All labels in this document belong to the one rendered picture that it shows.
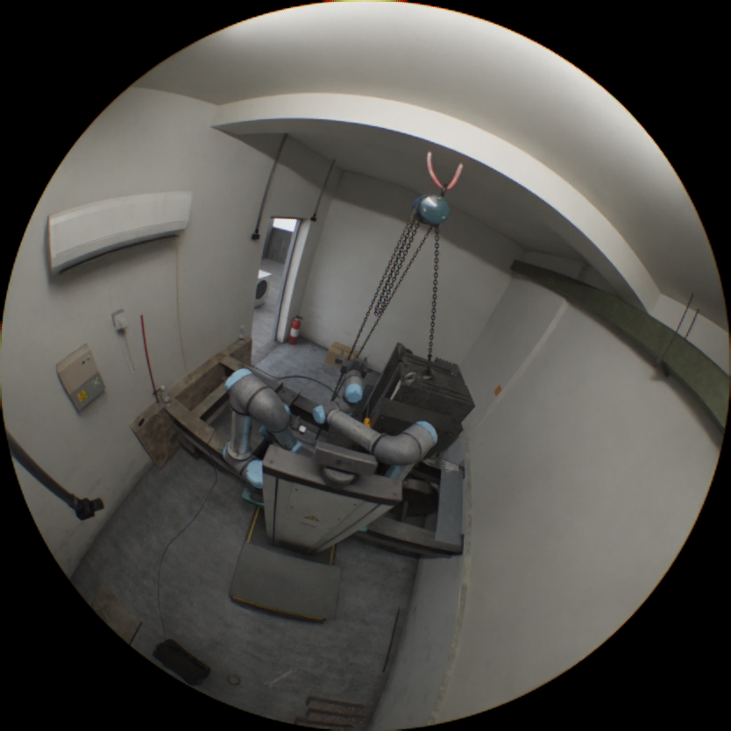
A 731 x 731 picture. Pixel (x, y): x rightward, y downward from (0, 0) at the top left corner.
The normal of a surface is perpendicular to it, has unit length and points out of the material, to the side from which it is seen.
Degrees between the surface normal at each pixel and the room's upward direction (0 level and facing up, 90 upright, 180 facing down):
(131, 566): 0
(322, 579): 0
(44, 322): 90
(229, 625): 0
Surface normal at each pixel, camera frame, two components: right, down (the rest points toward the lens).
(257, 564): 0.33, -0.76
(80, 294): 0.91, 0.42
